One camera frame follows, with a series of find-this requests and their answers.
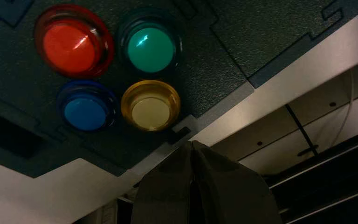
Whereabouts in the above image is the blue round push button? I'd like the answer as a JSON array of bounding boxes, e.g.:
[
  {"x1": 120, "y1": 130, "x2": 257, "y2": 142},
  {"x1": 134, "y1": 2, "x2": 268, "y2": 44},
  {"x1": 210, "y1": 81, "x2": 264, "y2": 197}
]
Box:
[{"x1": 56, "y1": 80, "x2": 117, "y2": 133}]

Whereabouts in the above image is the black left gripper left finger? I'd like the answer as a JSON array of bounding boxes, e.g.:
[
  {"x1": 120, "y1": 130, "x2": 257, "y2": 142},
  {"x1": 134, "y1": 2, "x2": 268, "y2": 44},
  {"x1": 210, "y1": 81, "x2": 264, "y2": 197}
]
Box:
[{"x1": 131, "y1": 141, "x2": 196, "y2": 224}]

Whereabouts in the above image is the red round push button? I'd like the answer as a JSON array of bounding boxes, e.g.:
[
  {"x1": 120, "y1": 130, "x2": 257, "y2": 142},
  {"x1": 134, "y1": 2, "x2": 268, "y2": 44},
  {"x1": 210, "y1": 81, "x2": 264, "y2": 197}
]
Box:
[{"x1": 34, "y1": 3, "x2": 115, "y2": 79}]

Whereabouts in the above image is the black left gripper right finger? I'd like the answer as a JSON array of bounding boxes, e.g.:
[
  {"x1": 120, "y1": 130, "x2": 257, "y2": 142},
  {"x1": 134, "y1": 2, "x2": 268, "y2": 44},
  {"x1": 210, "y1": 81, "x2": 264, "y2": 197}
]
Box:
[{"x1": 193, "y1": 141, "x2": 283, "y2": 224}]

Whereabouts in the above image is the yellow round push button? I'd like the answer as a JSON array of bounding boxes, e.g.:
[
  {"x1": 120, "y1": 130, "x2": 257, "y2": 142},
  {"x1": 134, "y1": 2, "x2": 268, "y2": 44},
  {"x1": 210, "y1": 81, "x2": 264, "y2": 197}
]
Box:
[{"x1": 121, "y1": 80, "x2": 181, "y2": 132}]

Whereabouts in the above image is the green round push button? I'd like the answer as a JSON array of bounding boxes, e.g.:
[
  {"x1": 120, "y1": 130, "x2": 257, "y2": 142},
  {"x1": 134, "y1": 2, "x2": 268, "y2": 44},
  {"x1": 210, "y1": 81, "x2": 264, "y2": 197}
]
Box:
[{"x1": 117, "y1": 9, "x2": 183, "y2": 77}]

